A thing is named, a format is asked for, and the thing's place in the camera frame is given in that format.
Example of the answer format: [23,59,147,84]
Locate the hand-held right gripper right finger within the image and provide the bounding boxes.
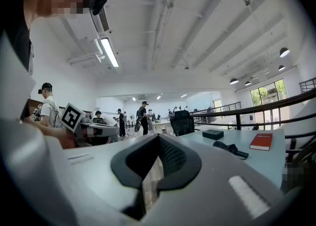
[147,133,303,226]

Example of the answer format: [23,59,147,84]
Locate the person's left forearm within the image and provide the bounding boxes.
[37,121,78,150]

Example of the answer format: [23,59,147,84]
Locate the white ceiling air conditioner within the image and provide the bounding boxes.
[66,4,111,45]

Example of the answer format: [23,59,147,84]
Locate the short mezzanine railing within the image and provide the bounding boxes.
[299,76,316,94]

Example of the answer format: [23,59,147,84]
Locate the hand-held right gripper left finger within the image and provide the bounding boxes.
[56,133,163,226]

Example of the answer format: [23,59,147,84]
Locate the dark blue box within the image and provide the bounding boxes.
[202,129,225,140]

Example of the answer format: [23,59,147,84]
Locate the black handheld device with strap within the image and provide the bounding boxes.
[212,140,249,160]

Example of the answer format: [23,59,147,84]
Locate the red book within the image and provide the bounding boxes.
[249,133,274,151]

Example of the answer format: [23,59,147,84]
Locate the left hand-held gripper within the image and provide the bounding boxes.
[60,102,120,146]

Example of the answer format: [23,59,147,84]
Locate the black mesh office chair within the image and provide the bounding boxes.
[170,110,196,137]

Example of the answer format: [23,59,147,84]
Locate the light blue table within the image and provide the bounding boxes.
[176,128,287,189]

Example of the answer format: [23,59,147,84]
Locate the person's black shirt torso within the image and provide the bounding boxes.
[4,20,35,75]

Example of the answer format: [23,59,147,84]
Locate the long fluorescent ceiling lamp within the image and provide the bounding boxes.
[99,37,120,69]

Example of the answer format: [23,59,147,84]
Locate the glass entrance door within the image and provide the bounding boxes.
[250,78,289,128]

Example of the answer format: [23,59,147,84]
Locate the long mezzanine railing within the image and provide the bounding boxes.
[191,101,242,123]

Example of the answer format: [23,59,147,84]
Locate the dark metal balcony railing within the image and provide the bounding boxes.
[190,88,316,147]

